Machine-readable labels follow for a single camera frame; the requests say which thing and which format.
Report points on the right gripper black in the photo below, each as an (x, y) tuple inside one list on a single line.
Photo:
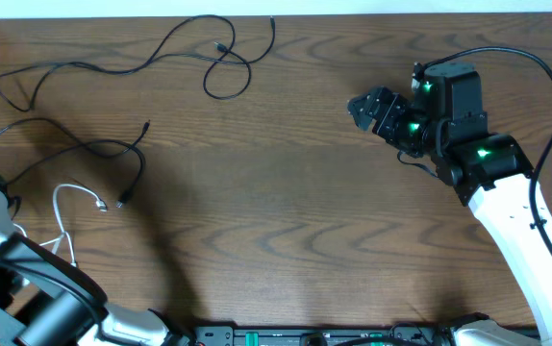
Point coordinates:
[(396, 105)]

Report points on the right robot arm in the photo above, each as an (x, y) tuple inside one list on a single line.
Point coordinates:
[(489, 172)]

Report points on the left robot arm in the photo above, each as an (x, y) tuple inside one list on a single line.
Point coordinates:
[(45, 300)]

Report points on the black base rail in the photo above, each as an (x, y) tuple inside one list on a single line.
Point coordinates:
[(232, 336)]

